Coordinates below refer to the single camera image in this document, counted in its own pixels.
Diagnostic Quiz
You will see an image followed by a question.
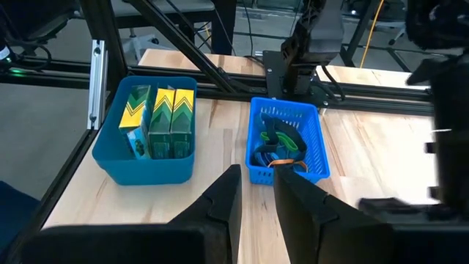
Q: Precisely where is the orange rubber band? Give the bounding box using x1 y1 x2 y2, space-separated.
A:
267 158 309 173

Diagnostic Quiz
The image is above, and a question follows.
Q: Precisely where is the yellow extension cord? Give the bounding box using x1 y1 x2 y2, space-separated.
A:
360 0 385 70

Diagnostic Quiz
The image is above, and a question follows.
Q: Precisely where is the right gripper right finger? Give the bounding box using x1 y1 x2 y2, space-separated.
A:
273 165 469 264

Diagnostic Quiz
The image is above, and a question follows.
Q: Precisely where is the large blue-green plastic bin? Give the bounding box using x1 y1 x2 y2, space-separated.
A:
91 76 199 186

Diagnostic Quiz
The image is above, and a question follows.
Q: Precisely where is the silver metal bracket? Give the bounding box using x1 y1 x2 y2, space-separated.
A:
86 39 110 131

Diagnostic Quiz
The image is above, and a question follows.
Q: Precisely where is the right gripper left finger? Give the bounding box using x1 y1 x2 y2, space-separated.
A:
20 164 243 264

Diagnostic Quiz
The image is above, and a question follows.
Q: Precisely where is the green yellow crayon box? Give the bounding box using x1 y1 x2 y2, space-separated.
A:
170 88 195 159
148 87 176 159
118 84 152 159

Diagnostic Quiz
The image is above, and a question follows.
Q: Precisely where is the dark blue rubber band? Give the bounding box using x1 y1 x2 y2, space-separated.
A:
252 112 309 168

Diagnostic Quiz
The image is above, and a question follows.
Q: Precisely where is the dark blue seat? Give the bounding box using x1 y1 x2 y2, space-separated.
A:
0 179 40 254

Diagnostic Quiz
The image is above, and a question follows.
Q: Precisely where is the blue perforated plastic basket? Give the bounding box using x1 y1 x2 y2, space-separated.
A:
244 96 331 186

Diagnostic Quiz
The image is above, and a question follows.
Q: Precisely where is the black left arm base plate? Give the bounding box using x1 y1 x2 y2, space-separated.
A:
262 50 345 109

